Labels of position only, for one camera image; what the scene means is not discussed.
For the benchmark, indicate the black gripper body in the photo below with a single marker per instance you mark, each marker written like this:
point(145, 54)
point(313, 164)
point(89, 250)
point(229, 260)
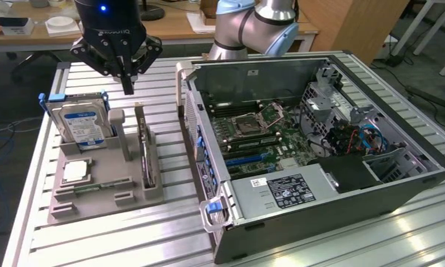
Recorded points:
point(111, 27)

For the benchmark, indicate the graphics card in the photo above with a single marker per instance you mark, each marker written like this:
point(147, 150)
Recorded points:
point(147, 155)

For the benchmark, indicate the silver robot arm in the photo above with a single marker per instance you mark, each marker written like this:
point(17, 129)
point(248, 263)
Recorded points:
point(241, 25)

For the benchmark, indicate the black monitor stand base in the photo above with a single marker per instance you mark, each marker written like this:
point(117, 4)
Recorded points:
point(153, 12)

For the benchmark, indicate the white round dish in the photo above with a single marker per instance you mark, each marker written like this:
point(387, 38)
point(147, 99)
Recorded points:
point(63, 25)

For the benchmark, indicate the white papers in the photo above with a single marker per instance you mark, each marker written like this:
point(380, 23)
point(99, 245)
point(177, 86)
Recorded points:
point(200, 23)

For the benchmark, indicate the black chair base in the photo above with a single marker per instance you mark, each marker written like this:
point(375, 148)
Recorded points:
point(21, 64)

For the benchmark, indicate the wooden desk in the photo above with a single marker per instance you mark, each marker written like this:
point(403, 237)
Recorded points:
point(21, 40)

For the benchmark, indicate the grey cup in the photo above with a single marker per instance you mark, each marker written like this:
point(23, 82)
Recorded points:
point(39, 3)

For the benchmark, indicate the white box with black lid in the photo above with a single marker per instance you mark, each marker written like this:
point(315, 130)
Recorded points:
point(19, 29)

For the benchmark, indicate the hard disk with blue carrier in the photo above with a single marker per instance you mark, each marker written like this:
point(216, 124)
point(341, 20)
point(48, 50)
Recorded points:
point(79, 125)

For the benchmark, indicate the black RAM slot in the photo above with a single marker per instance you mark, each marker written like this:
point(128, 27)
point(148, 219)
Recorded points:
point(236, 109)
point(236, 104)

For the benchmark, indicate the CPU socket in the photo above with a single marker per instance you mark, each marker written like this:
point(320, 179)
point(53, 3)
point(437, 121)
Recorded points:
point(248, 125)

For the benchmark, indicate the metal socket cover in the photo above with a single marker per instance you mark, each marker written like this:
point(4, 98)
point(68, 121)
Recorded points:
point(272, 114)

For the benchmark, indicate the silver CPU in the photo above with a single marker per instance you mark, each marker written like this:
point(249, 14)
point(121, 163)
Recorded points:
point(76, 171)

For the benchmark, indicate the green RAM stick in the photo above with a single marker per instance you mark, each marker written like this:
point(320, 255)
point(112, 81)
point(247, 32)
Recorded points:
point(96, 187)
point(249, 143)

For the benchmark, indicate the blue expansion slot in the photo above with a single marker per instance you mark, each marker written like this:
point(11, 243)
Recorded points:
point(244, 160)

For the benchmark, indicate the green motherboard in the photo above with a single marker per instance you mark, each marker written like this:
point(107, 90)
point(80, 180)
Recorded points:
point(281, 144)

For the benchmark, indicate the grey parts rack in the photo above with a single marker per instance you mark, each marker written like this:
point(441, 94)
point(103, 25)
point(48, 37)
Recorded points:
point(107, 200)

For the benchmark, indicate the perforated metal disk bay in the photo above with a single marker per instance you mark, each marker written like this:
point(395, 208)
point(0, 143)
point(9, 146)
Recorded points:
point(327, 111)

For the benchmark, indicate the silver chipset heatsink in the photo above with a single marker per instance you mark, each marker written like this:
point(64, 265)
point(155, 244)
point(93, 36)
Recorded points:
point(291, 163)

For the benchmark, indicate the wooden cabinet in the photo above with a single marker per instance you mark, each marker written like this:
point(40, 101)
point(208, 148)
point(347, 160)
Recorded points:
point(356, 27)

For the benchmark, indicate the grey power supply unit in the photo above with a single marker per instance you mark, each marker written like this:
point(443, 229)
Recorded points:
point(252, 200)

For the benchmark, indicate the black power brick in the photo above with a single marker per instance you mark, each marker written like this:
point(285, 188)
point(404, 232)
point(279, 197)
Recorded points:
point(395, 60)

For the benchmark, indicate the black plastic air shroud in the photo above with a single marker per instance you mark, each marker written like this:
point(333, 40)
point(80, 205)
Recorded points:
point(345, 172)

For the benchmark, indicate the black open PC case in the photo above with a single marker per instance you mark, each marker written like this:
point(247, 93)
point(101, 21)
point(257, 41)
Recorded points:
point(319, 222)

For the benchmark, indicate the grey metal disk bay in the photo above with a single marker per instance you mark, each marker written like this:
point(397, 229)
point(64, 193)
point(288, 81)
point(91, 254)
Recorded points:
point(393, 167)

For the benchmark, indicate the black floor stand base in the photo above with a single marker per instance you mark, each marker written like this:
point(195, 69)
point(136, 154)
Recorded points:
point(433, 97)

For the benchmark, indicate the white table frame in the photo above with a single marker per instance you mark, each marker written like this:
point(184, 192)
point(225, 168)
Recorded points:
point(428, 27)

